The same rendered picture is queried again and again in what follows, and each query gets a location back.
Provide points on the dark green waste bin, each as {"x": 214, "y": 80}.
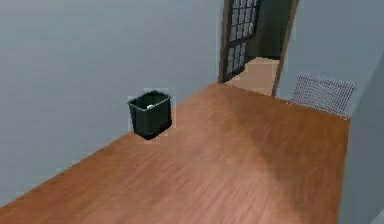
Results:
{"x": 150, "y": 117}

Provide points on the small white object in bin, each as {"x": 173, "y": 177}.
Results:
{"x": 149, "y": 106}

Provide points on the dark glazed room door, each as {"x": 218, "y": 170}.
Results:
{"x": 239, "y": 36}

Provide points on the white mesh laundry basket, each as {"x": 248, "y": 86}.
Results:
{"x": 322, "y": 93}

